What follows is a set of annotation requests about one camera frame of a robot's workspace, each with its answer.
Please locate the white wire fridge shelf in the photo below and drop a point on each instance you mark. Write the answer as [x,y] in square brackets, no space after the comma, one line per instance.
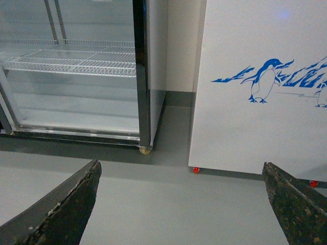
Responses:
[79,57]

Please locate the red freezer caster wheel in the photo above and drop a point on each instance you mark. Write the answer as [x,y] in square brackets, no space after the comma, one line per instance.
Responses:
[196,170]

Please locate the glass door display fridge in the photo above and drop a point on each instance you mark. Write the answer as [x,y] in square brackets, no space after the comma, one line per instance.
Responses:
[87,108]

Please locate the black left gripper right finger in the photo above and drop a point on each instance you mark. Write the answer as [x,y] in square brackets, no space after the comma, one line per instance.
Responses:
[299,208]

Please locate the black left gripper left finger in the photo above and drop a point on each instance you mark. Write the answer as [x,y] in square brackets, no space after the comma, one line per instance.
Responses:
[61,216]

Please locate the white chest freezer blue rim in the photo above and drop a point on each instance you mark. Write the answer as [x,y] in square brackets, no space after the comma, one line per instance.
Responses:
[261,88]

